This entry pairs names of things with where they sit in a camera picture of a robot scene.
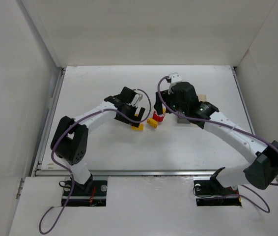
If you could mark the grey transparent container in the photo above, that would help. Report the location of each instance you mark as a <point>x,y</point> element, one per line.
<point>182,120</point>

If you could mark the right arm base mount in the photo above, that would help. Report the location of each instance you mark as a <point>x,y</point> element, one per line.
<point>211,194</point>

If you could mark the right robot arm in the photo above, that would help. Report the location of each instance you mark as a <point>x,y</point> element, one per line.
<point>261,166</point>

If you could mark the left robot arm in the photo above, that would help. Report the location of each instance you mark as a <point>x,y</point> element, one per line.
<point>69,143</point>

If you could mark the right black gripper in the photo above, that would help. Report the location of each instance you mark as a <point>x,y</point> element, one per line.
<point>160,100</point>

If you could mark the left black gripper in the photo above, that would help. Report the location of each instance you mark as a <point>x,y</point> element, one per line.
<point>134,116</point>

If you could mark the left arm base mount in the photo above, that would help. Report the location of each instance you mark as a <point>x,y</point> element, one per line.
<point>91,194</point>

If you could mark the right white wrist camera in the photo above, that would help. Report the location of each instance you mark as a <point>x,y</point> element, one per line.
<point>173,79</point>

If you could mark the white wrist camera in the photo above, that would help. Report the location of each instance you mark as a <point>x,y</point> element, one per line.
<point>173,79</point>
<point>137,99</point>

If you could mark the aluminium rail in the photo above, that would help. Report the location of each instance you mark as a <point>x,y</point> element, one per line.
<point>152,173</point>

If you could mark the orange transparent container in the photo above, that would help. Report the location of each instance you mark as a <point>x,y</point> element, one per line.
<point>199,98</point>

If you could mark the yellow curved lego brick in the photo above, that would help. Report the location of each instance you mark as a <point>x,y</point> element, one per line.
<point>153,123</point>

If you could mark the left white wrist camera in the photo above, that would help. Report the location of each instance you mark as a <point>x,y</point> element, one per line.
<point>137,99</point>

